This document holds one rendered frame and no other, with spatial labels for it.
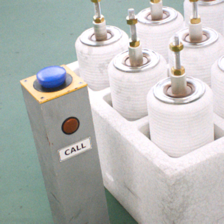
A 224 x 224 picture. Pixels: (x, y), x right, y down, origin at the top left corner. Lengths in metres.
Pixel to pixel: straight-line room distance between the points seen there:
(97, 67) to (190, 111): 0.25
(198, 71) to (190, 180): 0.21
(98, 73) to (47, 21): 0.76
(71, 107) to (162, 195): 0.19
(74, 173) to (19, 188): 0.30
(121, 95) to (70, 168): 0.17
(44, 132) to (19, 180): 0.37
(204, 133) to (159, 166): 0.08
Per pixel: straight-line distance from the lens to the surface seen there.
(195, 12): 0.95
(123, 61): 0.92
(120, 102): 0.92
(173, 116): 0.80
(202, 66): 0.95
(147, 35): 1.03
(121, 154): 0.91
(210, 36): 0.97
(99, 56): 0.98
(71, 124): 0.77
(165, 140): 0.84
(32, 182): 1.11
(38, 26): 1.72
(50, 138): 0.77
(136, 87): 0.89
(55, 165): 0.79
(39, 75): 0.76
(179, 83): 0.82
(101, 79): 1.00
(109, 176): 1.02
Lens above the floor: 0.69
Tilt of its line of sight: 34 degrees down
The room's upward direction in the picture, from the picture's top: 8 degrees counter-clockwise
